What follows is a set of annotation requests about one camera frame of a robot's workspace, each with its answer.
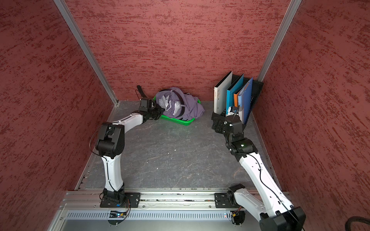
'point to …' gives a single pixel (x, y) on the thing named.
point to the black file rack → (257, 86)
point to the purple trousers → (177, 104)
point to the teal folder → (237, 87)
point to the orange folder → (236, 99)
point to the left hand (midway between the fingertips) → (166, 110)
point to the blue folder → (244, 101)
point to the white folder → (220, 94)
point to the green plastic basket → (187, 122)
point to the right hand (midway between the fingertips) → (219, 122)
